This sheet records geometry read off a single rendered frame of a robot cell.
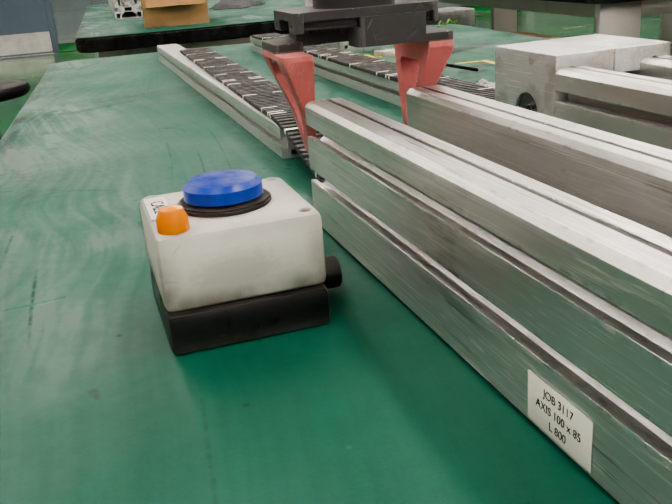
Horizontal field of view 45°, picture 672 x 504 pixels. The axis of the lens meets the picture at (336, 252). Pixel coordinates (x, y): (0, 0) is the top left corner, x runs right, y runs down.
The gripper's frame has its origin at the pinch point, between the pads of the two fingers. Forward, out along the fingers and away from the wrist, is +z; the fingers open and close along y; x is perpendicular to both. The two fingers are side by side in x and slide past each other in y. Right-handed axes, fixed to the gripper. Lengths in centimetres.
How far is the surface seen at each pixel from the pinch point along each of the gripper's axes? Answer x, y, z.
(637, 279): -37.4, -4.2, -3.2
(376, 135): -16.1, -4.5, -3.5
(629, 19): 193, 163, 16
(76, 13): 1091, -22, 36
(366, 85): 45.0, 15.9, 3.8
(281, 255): -19.9, -10.9, 0.8
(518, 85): 1.9, 13.9, -1.8
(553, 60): -3.0, 14.0, -4.2
